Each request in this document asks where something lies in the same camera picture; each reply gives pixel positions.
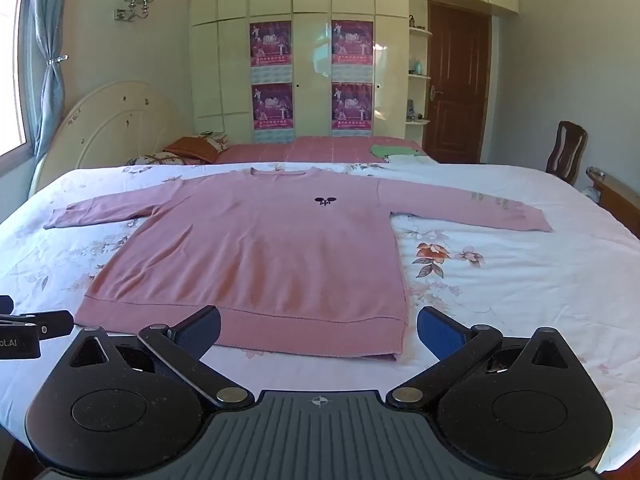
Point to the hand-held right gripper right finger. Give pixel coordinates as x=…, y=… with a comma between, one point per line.
x=440, y=332

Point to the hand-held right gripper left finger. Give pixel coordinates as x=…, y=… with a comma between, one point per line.
x=200, y=332

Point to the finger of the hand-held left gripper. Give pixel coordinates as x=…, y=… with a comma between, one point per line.
x=6, y=304
x=52, y=324

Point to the pink long-sleeved sweater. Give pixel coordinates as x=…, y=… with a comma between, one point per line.
x=260, y=250

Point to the floral pillow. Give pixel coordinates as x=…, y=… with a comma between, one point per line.
x=217, y=140
x=155, y=158

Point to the brown pillow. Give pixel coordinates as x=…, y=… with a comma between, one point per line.
x=192, y=147

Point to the green folded cloth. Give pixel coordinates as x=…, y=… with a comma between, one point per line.
x=395, y=150

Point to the cream bed headboard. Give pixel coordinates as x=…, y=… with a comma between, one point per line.
x=110, y=125

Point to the pink bedspread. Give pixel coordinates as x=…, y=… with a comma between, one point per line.
x=300, y=149

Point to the wooden chair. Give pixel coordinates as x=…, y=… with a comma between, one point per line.
x=565, y=152

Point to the dark figurine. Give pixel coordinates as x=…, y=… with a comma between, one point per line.
x=411, y=110

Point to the wooden bed footboard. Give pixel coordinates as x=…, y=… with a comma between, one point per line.
x=617, y=195

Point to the window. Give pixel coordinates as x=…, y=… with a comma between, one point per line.
x=10, y=60

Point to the brown wooden door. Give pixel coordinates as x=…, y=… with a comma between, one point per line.
x=457, y=85

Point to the curtain tieback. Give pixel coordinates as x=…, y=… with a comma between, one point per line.
x=57, y=59

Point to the teal bottle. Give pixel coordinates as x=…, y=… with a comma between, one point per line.
x=417, y=66

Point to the blue curtain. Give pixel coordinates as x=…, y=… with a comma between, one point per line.
x=47, y=35

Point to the small dark ornament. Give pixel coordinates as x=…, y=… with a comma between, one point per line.
x=413, y=21

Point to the cream wardrobe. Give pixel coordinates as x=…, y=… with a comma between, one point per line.
x=310, y=5

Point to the purple wall poster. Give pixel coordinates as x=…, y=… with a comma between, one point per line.
x=352, y=105
x=352, y=42
x=271, y=45
x=272, y=107

